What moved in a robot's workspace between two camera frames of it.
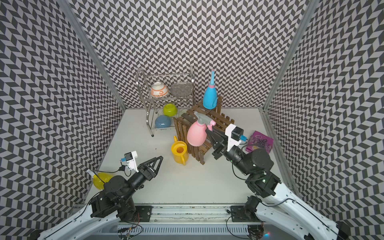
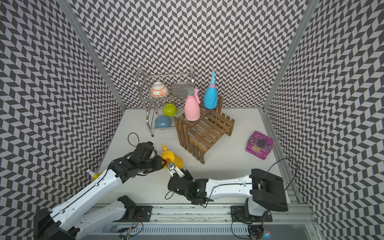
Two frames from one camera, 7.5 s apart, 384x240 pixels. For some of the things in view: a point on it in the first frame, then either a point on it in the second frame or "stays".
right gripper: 222,148 -> 187,174
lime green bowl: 170,110 stays
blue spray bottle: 210,98 stays
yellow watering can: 179,150 -> 169,156
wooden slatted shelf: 182,121 stays
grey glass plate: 181,89 stays
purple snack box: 258,140 stays
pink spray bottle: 197,133 -> 192,108
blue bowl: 163,121 stays
